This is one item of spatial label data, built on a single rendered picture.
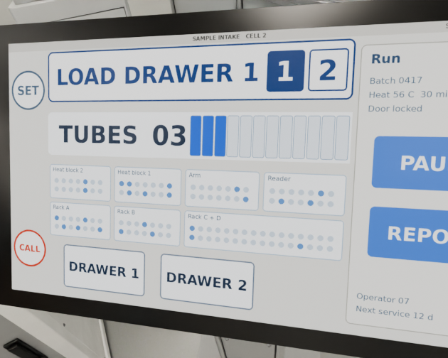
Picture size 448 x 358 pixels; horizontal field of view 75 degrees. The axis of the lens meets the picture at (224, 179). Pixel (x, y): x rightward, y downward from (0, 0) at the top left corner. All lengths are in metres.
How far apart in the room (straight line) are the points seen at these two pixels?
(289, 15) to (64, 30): 0.22
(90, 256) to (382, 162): 0.30
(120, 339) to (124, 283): 1.12
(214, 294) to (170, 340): 1.08
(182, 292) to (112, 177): 0.13
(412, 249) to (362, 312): 0.07
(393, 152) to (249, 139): 0.12
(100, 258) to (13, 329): 0.61
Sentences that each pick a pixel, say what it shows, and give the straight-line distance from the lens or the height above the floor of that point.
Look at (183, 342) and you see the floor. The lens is 1.36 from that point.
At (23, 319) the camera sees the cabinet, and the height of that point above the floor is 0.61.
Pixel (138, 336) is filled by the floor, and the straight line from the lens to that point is 1.43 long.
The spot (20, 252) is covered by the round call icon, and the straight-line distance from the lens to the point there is 0.40.
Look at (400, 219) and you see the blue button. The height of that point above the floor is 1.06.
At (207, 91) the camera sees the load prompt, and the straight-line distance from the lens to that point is 0.28.
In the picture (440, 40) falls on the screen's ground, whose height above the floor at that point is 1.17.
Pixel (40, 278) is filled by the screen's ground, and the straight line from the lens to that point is 0.39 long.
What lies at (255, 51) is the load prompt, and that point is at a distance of 0.29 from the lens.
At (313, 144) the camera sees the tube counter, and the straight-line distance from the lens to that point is 0.27.
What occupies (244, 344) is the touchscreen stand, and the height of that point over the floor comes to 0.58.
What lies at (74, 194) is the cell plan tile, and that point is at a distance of 0.34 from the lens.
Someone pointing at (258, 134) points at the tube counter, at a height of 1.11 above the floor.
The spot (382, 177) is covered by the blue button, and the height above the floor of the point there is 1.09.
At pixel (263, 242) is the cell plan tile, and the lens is 0.28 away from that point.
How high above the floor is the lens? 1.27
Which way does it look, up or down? 43 degrees down
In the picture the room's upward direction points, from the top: 8 degrees counter-clockwise
